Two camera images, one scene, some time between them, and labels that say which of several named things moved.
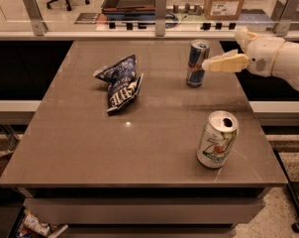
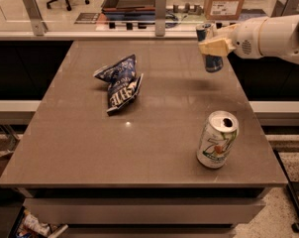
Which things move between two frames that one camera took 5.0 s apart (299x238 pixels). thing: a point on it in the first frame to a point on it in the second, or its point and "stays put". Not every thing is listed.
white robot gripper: (260, 56) to (246, 39)
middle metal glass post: (160, 13) stays put
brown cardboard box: (224, 1) stays put
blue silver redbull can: (199, 50) to (213, 63)
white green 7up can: (216, 139) stays put
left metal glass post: (39, 24) stays put
